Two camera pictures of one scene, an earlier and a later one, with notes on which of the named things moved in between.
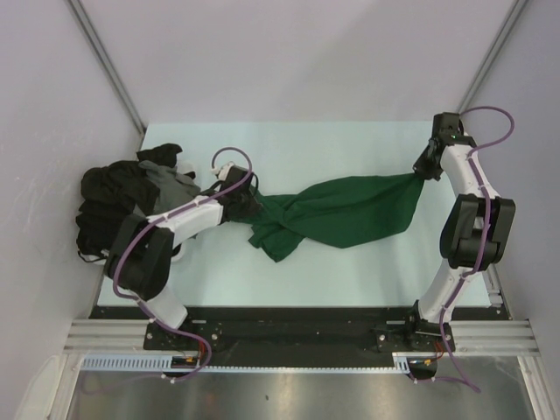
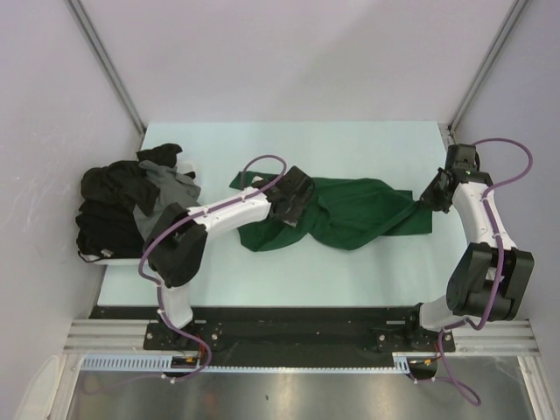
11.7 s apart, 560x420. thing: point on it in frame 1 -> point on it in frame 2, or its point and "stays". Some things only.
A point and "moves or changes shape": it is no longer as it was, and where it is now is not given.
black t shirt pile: x=116 y=190 stays
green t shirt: x=332 y=214 moves or changes shape
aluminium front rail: x=92 y=336 stays
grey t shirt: x=174 y=187 stays
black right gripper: x=421 y=168 -> x=429 y=199
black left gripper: x=252 y=208 -> x=292 y=218
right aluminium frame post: x=493 y=54 stays
